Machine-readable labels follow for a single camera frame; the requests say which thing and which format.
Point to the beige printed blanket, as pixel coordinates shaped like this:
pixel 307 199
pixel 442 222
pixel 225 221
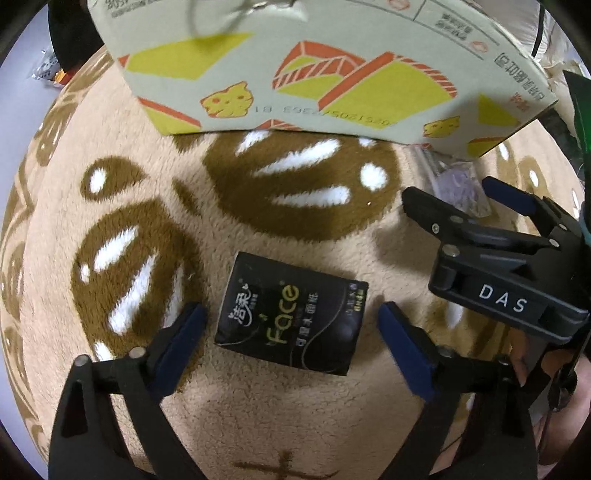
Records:
pixel 277 207

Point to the clear plastic bag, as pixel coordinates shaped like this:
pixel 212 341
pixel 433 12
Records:
pixel 457 184

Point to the person's right hand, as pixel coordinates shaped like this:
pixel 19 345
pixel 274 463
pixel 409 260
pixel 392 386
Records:
pixel 519 364

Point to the black tissue pack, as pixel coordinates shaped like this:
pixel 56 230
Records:
pixel 291 314

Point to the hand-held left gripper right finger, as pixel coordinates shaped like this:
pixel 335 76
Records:
pixel 408 350

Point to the printed cardboard box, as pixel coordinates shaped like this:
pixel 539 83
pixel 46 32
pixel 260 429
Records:
pixel 323 69

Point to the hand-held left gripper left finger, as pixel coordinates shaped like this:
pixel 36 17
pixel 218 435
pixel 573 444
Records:
pixel 178 350

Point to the person's right forearm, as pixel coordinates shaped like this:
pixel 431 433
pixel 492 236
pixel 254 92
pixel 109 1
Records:
pixel 568 438

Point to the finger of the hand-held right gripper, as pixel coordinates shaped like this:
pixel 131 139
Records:
pixel 429 210
pixel 512 194

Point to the plastic bag of toys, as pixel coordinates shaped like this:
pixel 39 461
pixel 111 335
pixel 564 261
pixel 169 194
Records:
pixel 48 69

